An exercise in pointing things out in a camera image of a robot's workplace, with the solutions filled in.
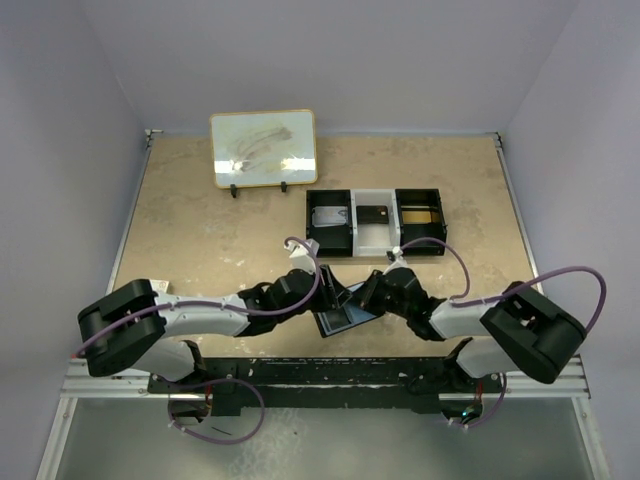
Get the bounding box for gold cards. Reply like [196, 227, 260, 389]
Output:
[400, 205, 442, 225]

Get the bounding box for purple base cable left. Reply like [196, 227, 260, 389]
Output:
[167, 379, 265, 445]

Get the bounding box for small white green box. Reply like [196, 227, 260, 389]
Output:
[150, 279, 170, 294]

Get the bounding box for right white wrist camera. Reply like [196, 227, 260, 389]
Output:
[385, 246, 407, 273]

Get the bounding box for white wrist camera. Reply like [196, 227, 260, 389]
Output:
[285, 238, 319, 274]
[385, 246, 407, 273]

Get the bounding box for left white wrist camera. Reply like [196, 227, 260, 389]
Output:
[285, 238, 319, 274]

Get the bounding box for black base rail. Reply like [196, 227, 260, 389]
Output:
[148, 357, 501, 416]

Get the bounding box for silver VIP cards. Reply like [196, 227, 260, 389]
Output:
[311, 206, 349, 228]

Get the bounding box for black leather card holder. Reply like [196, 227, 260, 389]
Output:
[313, 299, 379, 338]

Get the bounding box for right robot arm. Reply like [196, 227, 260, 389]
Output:
[354, 267, 587, 391]

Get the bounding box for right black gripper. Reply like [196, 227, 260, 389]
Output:
[347, 270, 411, 319]

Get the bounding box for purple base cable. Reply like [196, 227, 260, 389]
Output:
[167, 379, 265, 445]
[447, 387, 506, 430]

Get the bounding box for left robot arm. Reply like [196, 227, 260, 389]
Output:
[75, 265, 351, 392]

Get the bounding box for black VIP cards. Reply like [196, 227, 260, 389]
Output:
[356, 205, 389, 225]

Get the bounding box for white board with yellow rim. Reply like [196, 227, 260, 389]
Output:
[209, 109, 319, 195]

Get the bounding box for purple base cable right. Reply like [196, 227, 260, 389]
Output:
[447, 387, 506, 430]

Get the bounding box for black white card sorting tray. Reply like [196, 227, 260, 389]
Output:
[306, 189, 447, 258]

